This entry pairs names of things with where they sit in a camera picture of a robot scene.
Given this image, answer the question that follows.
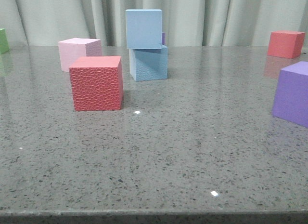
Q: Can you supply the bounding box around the light blue foam cube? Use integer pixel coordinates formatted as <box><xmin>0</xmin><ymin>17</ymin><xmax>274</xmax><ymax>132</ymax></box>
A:
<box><xmin>129</xmin><ymin>45</ymin><xmax>168</xmax><ymax>81</ymax></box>

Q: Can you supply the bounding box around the large red foam cube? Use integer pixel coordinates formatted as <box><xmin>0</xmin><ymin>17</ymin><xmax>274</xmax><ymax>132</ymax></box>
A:
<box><xmin>69</xmin><ymin>56</ymin><xmax>124</xmax><ymax>111</ymax></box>

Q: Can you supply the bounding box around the far purple foam cube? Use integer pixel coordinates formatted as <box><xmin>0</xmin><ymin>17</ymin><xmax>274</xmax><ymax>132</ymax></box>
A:
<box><xmin>162</xmin><ymin>32</ymin><xmax>166</xmax><ymax>45</ymax></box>

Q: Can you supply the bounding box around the purple foam cube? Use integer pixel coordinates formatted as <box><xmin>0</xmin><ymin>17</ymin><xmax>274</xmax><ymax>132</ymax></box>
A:
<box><xmin>162</xmin><ymin>32</ymin><xmax>166</xmax><ymax>45</ymax></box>
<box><xmin>272</xmin><ymin>61</ymin><xmax>308</xmax><ymax>127</ymax></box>

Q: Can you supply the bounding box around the pink foam cube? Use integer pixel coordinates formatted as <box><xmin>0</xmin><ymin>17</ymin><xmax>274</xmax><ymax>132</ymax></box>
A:
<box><xmin>58</xmin><ymin>38</ymin><xmax>102</xmax><ymax>72</ymax></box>

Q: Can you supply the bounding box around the near purple foam cube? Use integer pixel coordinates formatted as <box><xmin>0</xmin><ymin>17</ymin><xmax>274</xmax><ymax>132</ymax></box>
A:
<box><xmin>272</xmin><ymin>61</ymin><xmax>308</xmax><ymax>127</ymax></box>

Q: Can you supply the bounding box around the far red foam cube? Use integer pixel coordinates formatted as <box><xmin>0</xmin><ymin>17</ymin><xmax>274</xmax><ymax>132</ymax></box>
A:
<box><xmin>267</xmin><ymin>30</ymin><xmax>306</xmax><ymax>59</ymax></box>

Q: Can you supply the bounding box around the grey-green curtain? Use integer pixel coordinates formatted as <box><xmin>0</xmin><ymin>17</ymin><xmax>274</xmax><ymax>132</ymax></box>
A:
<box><xmin>0</xmin><ymin>0</ymin><xmax>308</xmax><ymax>47</ymax></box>

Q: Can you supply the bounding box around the green foam cube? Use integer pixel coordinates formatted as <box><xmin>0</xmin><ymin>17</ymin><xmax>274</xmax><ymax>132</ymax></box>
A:
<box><xmin>0</xmin><ymin>28</ymin><xmax>9</xmax><ymax>54</ymax></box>

